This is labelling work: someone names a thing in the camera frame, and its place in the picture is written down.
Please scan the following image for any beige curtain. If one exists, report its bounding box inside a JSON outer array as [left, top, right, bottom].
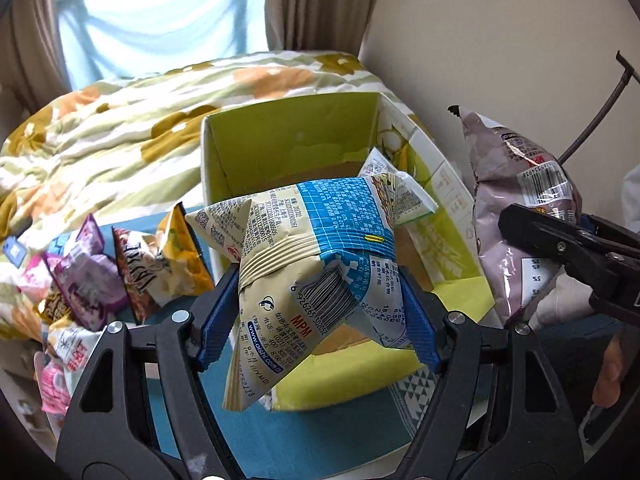
[[265, 0, 376, 58], [10, 0, 71, 111]]

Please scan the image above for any small blue device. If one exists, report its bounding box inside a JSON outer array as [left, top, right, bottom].
[[2, 239, 27, 267]]

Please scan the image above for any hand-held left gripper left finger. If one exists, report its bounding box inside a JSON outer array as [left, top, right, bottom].
[[55, 266, 242, 480]]

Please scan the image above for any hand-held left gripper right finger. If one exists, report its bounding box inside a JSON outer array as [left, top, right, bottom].
[[385, 265, 586, 480]]

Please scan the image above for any yellow-green cardboard box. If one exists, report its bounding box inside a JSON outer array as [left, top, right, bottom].
[[200, 91, 503, 413]]

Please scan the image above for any person's right hand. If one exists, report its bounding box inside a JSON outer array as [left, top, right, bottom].
[[592, 332, 628, 407]]

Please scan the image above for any blue and cream snack bag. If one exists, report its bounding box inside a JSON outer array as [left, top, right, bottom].
[[184, 174, 426, 413]]

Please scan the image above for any dark thin cable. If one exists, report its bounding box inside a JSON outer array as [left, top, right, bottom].
[[555, 51, 640, 163]]

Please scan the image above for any mauve snack bag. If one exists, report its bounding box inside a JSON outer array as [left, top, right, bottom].
[[447, 104, 583, 331]]

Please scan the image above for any pile of mixed snack packets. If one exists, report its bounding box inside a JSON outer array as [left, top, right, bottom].
[[17, 202, 216, 416]]

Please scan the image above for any white cloth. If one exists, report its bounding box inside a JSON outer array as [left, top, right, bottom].
[[520, 270, 596, 331]]

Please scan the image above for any white and green snack packet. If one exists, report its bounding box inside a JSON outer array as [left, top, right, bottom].
[[357, 147, 440, 223]]

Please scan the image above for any floral blanket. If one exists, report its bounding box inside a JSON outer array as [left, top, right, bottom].
[[0, 50, 401, 346]]

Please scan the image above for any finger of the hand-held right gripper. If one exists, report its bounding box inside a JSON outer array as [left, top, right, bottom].
[[499, 203, 608, 286]]

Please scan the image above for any light blue sheer curtain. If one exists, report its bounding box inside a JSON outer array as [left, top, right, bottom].
[[55, 0, 271, 92]]

